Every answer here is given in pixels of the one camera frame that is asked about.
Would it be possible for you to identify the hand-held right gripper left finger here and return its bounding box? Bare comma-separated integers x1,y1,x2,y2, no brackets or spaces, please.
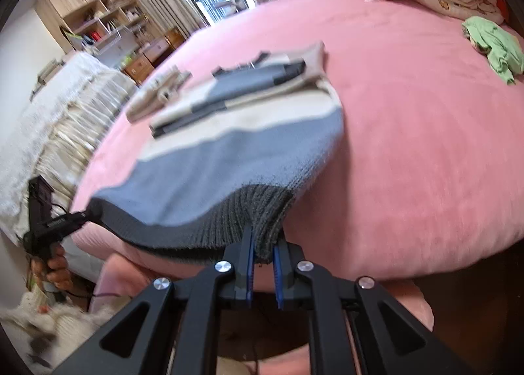
53,223,256,375

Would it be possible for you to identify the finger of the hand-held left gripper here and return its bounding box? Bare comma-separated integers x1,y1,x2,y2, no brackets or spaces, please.
47,210,90,233

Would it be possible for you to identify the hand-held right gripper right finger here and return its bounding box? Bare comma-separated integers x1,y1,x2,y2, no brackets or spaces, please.
273,238,476,375

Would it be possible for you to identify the colour-block knit sweater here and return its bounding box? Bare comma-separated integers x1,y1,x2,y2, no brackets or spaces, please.
88,41,345,265

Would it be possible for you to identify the person's left hand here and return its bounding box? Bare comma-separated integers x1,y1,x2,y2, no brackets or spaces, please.
29,244,76,298

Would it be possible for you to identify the white fluffy cloth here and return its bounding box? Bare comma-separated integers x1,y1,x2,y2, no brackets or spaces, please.
0,291,93,363

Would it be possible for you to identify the white lace furniture cover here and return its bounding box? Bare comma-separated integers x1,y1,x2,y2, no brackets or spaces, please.
0,51,140,245

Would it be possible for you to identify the person's pink fleece clothing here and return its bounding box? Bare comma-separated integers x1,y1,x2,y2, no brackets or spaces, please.
88,252,435,375

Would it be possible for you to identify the folded grey-beige knit sweater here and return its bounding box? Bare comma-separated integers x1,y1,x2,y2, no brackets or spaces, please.
125,66,191,122

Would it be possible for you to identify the wooden desk with drawers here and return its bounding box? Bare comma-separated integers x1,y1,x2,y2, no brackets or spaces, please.
123,27,185,85

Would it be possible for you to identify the pink bed cover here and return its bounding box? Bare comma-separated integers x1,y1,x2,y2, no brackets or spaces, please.
69,0,524,281

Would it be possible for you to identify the green small garment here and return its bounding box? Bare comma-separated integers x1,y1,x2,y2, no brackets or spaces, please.
462,16,524,86

